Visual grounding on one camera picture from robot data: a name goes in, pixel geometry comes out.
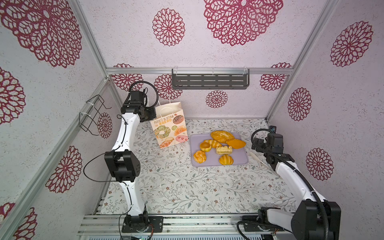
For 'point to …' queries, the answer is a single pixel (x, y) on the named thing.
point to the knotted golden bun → (199, 156)
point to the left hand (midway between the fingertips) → (153, 117)
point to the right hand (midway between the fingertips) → (264, 139)
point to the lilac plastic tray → (239, 154)
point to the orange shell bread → (226, 160)
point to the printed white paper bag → (169, 128)
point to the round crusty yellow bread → (221, 136)
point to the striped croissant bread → (213, 143)
